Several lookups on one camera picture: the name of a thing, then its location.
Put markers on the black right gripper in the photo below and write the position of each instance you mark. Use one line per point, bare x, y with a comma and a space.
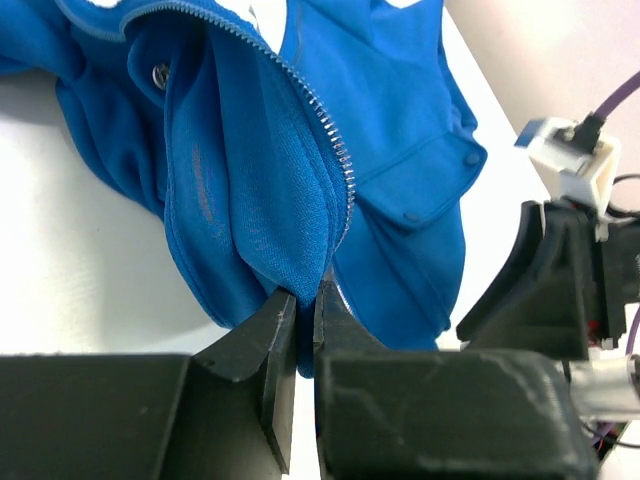
540, 299

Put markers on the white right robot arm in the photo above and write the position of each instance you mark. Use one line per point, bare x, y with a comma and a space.
603, 389

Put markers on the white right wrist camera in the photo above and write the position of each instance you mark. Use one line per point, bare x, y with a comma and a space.
575, 161

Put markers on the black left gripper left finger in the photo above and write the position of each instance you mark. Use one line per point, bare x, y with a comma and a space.
223, 413

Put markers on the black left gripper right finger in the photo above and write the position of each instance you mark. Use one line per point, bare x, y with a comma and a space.
388, 414

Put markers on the blue fleece zip jacket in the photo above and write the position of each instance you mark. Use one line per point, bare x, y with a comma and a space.
344, 151

